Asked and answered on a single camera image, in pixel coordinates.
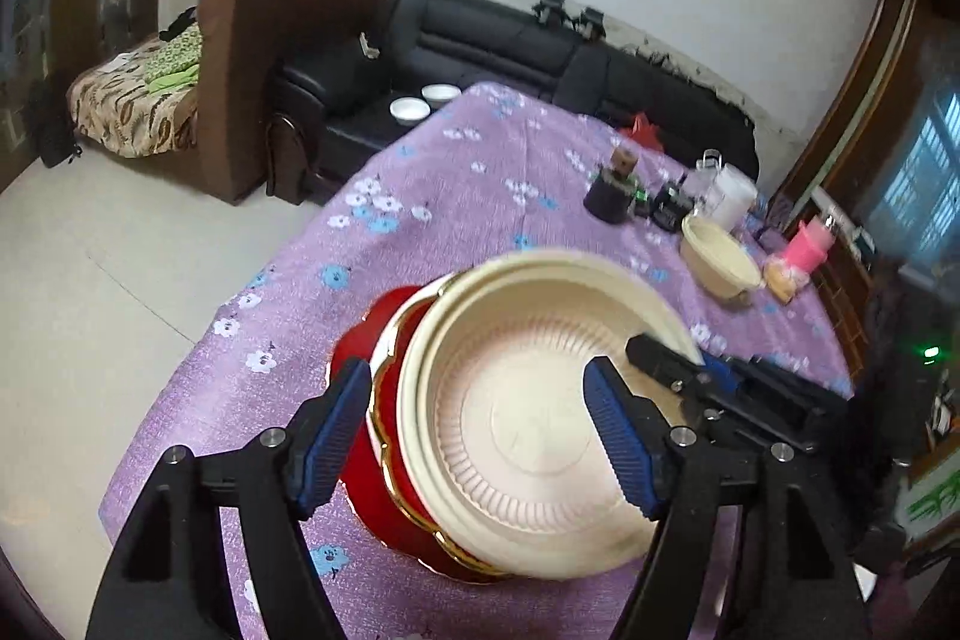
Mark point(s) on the plastic bag with food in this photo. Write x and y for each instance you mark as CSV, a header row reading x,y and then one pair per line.
x,y
784,280

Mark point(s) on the white plastic jar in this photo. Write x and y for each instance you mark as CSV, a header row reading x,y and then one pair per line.
x,y
733,194

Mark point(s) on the red plate with gold rim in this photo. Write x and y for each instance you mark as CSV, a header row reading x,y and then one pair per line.
x,y
390,460

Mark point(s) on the green cloth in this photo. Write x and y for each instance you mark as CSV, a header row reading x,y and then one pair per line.
x,y
176,59

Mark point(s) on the barred window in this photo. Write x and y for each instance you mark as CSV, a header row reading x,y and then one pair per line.
x,y
915,190

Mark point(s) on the dark jar with cork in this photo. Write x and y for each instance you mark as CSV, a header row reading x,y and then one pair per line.
x,y
607,201

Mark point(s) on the black gripper on sofa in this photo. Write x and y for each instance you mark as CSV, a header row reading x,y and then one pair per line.
x,y
551,6
592,23

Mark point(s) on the cream ribbed plastic bowl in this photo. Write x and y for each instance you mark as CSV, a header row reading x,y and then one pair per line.
x,y
720,254

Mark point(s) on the bed with patterned blanket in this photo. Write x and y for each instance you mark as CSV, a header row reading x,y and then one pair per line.
x,y
120,100

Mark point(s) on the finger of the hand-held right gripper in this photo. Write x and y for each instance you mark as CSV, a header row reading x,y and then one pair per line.
x,y
720,381
664,359

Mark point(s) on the clear plastic containers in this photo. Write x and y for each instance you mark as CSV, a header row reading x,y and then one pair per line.
x,y
707,164

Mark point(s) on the wooden door frame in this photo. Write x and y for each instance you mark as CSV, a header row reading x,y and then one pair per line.
x,y
862,70

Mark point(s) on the pink cup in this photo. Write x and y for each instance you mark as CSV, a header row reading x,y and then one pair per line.
x,y
806,246

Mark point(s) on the black leather sofa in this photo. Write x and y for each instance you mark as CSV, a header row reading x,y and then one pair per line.
x,y
480,40

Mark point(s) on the purple floral tablecloth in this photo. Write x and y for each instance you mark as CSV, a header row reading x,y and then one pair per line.
x,y
450,197

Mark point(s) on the large white bowl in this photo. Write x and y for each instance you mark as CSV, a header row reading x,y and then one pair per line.
x,y
403,332

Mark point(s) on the small brown cube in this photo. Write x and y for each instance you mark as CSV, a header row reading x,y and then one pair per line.
x,y
623,162

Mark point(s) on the green and white carton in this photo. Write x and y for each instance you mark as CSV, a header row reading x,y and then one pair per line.
x,y
930,494

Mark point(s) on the brown armchair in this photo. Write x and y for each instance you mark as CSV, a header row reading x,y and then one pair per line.
x,y
240,85

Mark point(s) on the cream ribbed bowl with tab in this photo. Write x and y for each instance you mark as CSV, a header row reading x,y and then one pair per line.
x,y
525,415

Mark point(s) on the red plastic bag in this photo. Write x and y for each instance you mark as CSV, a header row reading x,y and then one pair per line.
x,y
643,132

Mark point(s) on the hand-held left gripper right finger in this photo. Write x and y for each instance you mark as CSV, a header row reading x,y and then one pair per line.
x,y
622,445

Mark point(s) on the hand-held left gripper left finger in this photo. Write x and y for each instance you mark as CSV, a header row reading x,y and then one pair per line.
x,y
330,445

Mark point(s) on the small white ceramic bowl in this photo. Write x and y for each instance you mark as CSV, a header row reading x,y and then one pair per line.
x,y
440,94
409,110

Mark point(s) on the red gold-rimmed plate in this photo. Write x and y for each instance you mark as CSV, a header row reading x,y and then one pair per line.
x,y
349,355

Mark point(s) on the small black device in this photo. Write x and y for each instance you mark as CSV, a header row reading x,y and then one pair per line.
x,y
670,206

